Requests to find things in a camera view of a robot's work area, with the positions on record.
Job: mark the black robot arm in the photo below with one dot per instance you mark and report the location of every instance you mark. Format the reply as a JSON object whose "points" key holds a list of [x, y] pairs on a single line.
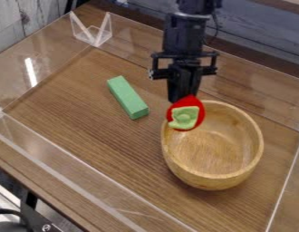
{"points": [[198, 7]]}

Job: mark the clear acrylic corner bracket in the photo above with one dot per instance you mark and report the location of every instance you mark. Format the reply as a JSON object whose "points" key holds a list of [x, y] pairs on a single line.
{"points": [[92, 35]]}

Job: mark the green rectangular block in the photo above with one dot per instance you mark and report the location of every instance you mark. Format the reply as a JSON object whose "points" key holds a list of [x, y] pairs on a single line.
{"points": [[128, 98]]}

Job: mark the red plush strawberry toy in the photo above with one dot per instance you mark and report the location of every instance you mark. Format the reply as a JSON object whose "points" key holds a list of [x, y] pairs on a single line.
{"points": [[186, 114]]}

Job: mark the wooden bowl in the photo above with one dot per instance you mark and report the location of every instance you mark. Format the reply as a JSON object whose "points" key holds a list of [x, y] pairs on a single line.
{"points": [[215, 156]]}

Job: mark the clear acrylic enclosure wall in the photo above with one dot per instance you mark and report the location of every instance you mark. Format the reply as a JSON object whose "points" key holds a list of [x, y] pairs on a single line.
{"points": [[94, 163]]}

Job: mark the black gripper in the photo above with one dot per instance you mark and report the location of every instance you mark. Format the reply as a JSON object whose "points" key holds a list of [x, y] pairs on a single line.
{"points": [[183, 62]]}

